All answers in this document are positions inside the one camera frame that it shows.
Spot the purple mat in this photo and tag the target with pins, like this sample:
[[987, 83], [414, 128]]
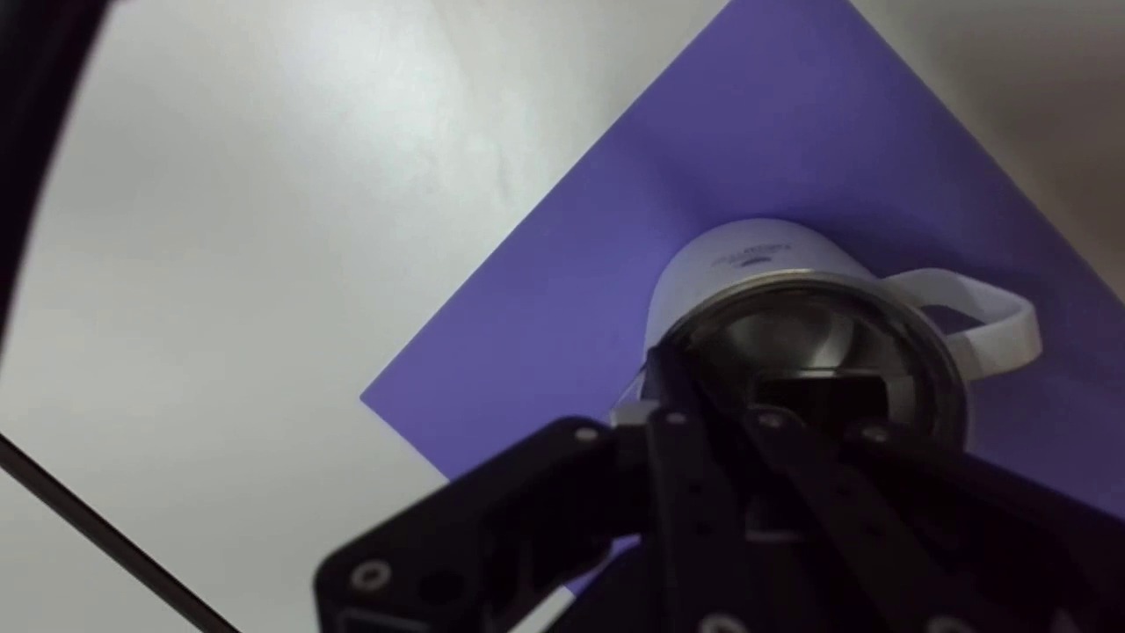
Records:
[[785, 112]]

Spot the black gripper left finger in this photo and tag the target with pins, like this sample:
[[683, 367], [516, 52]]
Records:
[[637, 510]]

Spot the white mug with lid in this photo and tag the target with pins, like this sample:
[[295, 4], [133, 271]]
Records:
[[778, 315]]

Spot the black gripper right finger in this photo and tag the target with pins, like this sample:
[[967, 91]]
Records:
[[936, 541]]

